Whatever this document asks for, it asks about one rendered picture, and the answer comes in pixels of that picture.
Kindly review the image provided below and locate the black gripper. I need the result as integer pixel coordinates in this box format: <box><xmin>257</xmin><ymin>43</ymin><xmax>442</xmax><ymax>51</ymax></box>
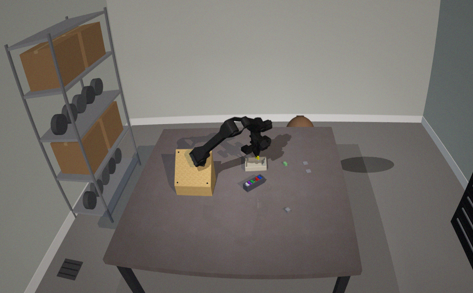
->
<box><xmin>241</xmin><ymin>135</ymin><xmax>271</xmax><ymax>157</ymax></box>

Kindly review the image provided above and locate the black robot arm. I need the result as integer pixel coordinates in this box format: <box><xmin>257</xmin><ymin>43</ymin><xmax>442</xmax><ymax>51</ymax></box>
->
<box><xmin>189</xmin><ymin>116</ymin><xmax>272</xmax><ymax>167</ymax></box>

